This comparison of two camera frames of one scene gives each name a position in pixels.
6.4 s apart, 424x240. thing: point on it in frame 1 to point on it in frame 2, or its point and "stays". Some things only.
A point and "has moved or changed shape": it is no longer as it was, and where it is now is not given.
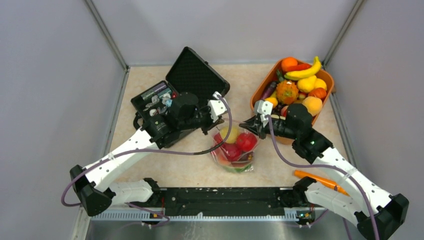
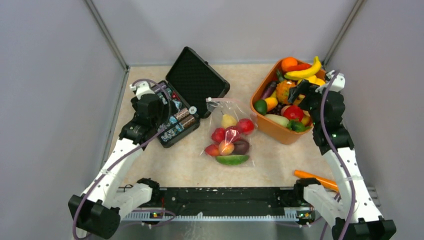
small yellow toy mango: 274,101 stays
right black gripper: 255,125 to 301,88
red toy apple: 246,141 has moved or changed shape
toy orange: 288,62 stays
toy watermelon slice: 239,166 to 232,160
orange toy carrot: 321,181 stays
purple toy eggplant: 269,90 stays
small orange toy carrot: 299,67 stays
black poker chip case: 188,73 stays
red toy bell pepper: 232,150 to 231,133
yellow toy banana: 303,74 stays
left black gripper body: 205,119 to 161,116
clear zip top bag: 234,145 has moved or changed shape
